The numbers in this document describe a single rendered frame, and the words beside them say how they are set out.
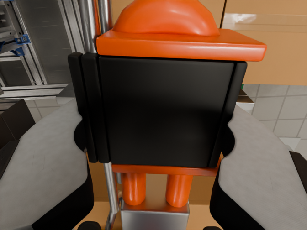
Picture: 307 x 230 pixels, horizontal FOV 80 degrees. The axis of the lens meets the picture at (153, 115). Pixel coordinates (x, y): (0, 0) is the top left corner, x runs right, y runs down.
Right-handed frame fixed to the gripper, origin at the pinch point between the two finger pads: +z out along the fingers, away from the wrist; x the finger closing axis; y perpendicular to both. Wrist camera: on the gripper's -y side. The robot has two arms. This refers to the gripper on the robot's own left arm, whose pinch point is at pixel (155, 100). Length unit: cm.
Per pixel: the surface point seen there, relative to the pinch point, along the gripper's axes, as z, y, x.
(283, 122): 109, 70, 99
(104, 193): 15.3, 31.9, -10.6
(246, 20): 54, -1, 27
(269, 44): 54, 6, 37
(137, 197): -0.7, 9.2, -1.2
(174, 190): -0.7, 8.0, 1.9
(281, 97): 109, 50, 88
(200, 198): 14.9, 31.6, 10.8
